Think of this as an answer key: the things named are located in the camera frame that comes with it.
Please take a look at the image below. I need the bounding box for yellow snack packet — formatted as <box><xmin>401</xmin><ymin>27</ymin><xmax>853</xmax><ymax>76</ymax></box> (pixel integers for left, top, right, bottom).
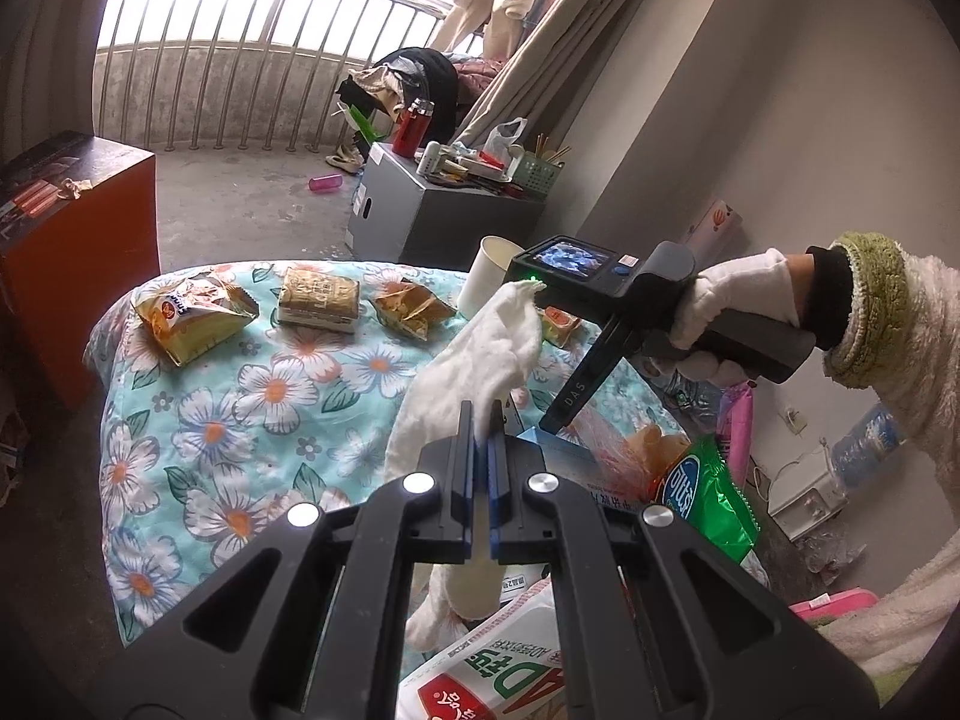
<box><xmin>133</xmin><ymin>271</ymin><xmax>260</xmax><ymax>367</ymax></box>

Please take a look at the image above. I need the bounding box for grey cabinet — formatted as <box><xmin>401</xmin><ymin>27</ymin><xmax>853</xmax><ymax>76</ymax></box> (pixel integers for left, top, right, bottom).
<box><xmin>345</xmin><ymin>145</ymin><xmax>545</xmax><ymax>271</ymax></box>

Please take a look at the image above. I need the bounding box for brown crumpled snack wrapper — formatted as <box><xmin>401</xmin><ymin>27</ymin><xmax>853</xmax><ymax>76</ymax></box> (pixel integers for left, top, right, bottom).
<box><xmin>371</xmin><ymin>278</ymin><xmax>455</xmax><ymax>343</ymax></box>

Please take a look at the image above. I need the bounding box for white tissue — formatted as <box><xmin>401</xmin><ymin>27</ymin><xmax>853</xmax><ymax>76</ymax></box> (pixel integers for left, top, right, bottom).
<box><xmin>384</xmin><ymin>280</ymin><xmax>544</xmax><ymax>652</ymax></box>

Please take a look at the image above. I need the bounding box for white patterned folded board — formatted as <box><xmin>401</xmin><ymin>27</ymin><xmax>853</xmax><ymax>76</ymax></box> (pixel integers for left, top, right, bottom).
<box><xmin>682</xmin><ymin>199</ymin><xmax>742</xmax><ymax>268</ymax></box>

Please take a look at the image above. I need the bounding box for white AD calcium milk bottle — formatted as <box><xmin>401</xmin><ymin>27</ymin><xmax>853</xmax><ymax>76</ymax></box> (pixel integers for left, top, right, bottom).
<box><xmin>395</xmin><ymin>578</ymin><xmax>568</xmax><ymax>720</ymax></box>

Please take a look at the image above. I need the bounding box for floral turquoise quilt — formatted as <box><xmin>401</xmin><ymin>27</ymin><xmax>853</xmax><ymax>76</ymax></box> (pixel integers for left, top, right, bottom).
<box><xmin>83</xmin><ymin>260</ymin><xmax>685</xmax><ymax>680</ymax></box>

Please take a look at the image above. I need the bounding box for beige curtain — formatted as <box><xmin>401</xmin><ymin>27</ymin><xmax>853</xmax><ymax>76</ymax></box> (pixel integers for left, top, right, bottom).
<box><xmin>455</xmin><ymin>0</ymin><xmax>643</xmax><ymax>146</ymax></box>

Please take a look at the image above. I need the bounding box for orange cardboard box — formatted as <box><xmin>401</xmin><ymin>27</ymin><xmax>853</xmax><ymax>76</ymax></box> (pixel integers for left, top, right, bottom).
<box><xmin>2</xmin><ymin>132</ymin><xmax>160</xmax><ymax>410</ymax></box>

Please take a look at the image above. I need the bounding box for green plastic basket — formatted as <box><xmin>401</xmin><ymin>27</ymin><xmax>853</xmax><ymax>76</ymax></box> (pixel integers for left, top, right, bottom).
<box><xmin>511</xmin><ymin>151</ymin><xmax>563</xmax><ymax>200</ymax></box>

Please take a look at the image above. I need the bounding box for red thermos bottle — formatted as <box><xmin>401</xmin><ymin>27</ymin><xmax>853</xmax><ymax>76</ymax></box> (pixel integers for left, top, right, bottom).
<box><xmin>392</xmin><ymin>98</ymin><xmax>434</xmax><ymax>160</ymax></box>

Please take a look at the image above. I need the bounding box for white fluffy sleeve forearm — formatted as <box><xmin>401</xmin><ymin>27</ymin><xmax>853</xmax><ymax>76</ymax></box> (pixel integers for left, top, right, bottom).
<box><xmin>800</xmin><ymin>232</ymin><xmax>958</xmax><ymax>509</ymax></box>

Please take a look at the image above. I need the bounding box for green snack bag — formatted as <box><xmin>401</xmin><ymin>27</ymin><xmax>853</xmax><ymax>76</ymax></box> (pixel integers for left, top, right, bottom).
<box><xmin>654</xmin><ymin>436</ymin><xmax>770</xmax><ymax>587</ymax></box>

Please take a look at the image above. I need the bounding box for white paper cup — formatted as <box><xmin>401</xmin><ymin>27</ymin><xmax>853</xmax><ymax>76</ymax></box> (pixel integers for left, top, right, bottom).
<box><xmin>457</xmin><ymin>236</ymin><xmax>523</xmax><ymax>319</ymax></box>

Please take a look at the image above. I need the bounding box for white gloved right hand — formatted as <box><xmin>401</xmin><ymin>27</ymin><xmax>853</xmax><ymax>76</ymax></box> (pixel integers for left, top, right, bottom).
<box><xmin>669</xmin><ymin>249</ymin><xmax>814</xmax><ymax>349</ymax></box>

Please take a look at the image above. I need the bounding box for gold biscuit packet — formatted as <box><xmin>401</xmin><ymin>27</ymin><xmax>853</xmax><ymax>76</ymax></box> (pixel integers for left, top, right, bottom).
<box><xmin>277</xmin><ymin>266</ymin><xmax>359</xmax><ymax>333</ymax></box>

